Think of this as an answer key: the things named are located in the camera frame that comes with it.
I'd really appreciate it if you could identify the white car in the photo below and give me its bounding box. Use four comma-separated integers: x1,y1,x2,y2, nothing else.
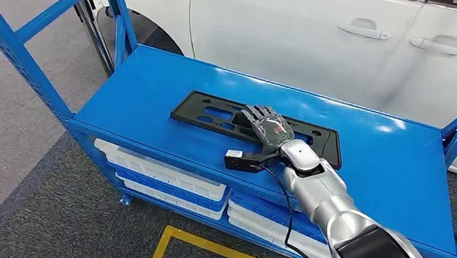
49,0,457,182

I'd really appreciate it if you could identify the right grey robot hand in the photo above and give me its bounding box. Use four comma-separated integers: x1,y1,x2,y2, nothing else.
236,102,299,159

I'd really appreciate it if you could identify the black camera cable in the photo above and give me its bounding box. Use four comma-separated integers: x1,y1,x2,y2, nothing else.
240,162,352,258

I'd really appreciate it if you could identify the yellow tape floor square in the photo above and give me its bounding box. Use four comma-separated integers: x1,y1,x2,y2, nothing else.
147,223,293,258

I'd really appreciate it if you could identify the black plastic frame part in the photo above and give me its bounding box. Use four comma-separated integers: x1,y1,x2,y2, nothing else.
165,88,348,171

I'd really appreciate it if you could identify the white car door handle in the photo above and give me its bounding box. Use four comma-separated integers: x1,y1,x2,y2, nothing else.
409,32,457,56
337,15,394,41

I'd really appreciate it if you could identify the blue metal shelf rack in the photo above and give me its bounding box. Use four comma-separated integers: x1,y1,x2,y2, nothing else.
0,0,457,258

